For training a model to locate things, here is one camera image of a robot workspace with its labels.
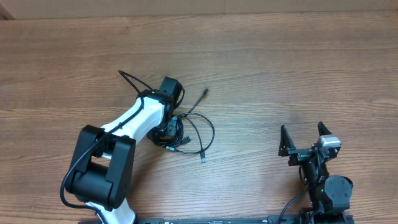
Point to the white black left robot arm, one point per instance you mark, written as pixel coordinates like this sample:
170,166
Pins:
100,172

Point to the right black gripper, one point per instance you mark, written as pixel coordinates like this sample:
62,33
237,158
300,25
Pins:
299,154

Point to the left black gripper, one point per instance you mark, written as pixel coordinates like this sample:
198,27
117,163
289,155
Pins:
170,129

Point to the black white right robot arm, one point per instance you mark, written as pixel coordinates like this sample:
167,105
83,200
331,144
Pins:
329,194

